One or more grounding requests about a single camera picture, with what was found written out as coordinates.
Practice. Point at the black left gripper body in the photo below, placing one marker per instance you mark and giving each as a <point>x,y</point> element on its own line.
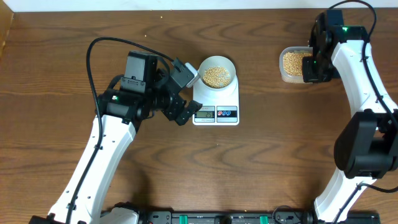
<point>158,98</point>

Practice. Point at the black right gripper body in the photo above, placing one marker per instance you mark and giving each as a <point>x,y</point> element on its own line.
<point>318,69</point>

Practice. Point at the pile of soybeans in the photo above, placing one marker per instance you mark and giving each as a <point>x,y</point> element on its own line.
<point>217,77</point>

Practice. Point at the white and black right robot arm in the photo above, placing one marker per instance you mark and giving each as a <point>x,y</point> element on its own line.
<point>366,150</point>

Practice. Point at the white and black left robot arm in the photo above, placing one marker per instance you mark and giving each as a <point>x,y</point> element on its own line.
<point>129,99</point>

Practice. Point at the white digital kitchen scale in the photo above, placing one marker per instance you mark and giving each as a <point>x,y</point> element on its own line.
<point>220,106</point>

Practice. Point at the white round bowl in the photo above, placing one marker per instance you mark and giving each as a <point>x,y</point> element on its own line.
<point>218,61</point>

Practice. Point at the clear plastic container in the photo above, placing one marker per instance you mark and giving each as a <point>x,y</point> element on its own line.
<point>290,63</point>

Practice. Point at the brown cardboard sheet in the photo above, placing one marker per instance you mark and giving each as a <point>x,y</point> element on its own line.
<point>6,18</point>

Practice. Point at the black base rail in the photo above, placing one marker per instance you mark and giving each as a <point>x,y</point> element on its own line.
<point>248,217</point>

